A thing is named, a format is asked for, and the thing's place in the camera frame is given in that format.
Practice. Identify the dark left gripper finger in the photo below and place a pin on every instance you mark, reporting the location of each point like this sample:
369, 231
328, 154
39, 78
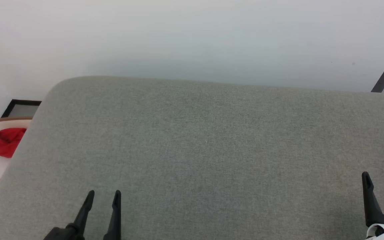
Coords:
115, 220
83, 216

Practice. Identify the red jersey with white trim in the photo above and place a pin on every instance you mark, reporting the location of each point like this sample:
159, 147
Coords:
7, 141

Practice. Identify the grey fabric sofa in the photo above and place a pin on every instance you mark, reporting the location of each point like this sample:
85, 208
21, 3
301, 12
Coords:
195, 150

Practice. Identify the dark metal table leg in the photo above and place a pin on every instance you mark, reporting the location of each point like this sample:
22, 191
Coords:
383, 80

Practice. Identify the black framed panel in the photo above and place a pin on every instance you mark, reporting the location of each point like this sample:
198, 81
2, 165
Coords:
20, 110

